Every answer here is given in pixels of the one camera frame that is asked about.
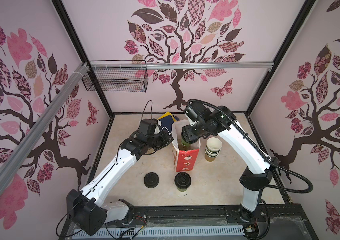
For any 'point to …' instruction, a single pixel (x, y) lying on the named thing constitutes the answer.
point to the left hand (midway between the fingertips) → (174, 141)
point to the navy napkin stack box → (166, 120)
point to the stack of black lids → (151, 180)
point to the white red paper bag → (186, 157)
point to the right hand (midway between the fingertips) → (189, 131)
